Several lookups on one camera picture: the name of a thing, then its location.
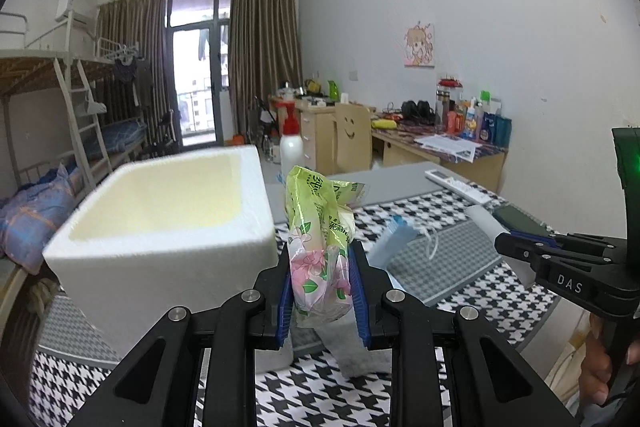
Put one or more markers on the wooden desk with cloth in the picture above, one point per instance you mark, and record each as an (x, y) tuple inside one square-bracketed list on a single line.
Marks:
[(480, 172)]

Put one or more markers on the black bag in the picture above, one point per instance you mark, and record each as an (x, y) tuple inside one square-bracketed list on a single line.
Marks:
[(417, 111)]

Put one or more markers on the white wall switch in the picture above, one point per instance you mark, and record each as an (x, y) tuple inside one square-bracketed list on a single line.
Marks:
[(353, 75)]

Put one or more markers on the grey cloth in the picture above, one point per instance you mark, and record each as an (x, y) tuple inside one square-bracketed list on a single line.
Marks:
[(355, 352)]

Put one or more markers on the orange floor container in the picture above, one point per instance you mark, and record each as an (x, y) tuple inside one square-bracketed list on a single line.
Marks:
[(237, 139)]

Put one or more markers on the yellow pencil case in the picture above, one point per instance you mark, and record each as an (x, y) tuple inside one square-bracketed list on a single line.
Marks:
[(384, 124)]

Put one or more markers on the white remote control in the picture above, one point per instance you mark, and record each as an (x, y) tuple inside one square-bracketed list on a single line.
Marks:
[(457, 184)]

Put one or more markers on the patterned desk cloth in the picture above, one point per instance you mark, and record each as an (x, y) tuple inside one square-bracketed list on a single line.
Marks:
[(400, 134)]

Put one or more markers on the blue checked bedding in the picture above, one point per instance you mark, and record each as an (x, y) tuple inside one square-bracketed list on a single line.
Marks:
[(122, 136)]

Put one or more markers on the pink cartoon wall poster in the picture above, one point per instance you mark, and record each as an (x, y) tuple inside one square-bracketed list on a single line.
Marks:
[(419, 47)]

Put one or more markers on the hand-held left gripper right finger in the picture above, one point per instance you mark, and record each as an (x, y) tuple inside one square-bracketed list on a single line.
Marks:
[(361, 307)]

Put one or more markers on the blue face mask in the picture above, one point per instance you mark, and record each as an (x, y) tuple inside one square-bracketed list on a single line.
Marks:
[(395, 242)]

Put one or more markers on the black smartphone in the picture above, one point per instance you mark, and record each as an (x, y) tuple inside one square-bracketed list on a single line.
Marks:
[(522, 222)]

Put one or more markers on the dark hanging clothes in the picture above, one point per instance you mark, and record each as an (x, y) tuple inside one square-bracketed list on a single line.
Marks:
[(130, 72)]

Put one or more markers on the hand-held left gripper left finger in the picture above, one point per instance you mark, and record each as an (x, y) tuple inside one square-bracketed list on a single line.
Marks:
[(284, 307)]

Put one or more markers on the group of toiletry bottles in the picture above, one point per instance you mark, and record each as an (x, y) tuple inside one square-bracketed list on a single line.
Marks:
[(472, 122)]

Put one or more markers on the green plastic jug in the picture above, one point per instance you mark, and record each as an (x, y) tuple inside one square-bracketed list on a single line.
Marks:
[(333, 90)]

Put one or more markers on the floral tissue pack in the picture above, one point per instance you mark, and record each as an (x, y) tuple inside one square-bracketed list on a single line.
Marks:
[(320, 257)]

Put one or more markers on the wooden smiley chair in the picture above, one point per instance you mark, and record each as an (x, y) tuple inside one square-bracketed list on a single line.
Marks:
[(352, 142)]

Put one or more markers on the printed paper sheets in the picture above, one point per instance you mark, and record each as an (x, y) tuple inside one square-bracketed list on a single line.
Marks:
[(447, 147)]

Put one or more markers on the glass balcony door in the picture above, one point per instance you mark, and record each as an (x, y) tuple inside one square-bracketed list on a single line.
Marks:
[(200, 72)]

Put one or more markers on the houndstooth table cloth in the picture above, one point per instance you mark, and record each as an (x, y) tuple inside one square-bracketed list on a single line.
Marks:
[(475, 267)]

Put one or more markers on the blue checked quilt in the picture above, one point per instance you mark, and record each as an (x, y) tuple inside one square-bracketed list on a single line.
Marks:
[(35, 217)]

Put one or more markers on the white foam box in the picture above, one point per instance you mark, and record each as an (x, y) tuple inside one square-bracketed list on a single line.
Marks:
[(165, 267)]

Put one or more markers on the small metal bunk bed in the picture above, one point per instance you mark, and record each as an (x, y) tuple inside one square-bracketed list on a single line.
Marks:
[(117, 57)]

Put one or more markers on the white air conditioner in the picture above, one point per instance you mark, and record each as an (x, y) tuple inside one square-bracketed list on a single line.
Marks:
[(72, 9)]

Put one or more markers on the brown curtain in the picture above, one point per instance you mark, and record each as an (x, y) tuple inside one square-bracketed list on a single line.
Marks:
[(265, 47), (135, 37)]

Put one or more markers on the white bunk ladder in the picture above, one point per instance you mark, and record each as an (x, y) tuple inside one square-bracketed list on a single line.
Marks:
[(85, 127)]

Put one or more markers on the person's right hand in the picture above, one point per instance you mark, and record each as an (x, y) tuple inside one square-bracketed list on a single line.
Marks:
[(595, 367)]

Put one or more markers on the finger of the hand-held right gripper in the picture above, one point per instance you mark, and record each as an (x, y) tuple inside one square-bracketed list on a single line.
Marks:
[(522, 249), (537, 237)]

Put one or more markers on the white hanger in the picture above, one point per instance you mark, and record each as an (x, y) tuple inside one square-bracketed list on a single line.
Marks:
[(95, 104)]

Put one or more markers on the white pump bottle red top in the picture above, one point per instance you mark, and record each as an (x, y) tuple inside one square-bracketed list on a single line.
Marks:
[(291, 152)]

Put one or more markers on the large metal bunk bed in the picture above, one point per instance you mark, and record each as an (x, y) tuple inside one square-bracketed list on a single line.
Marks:
[(30, 72)]

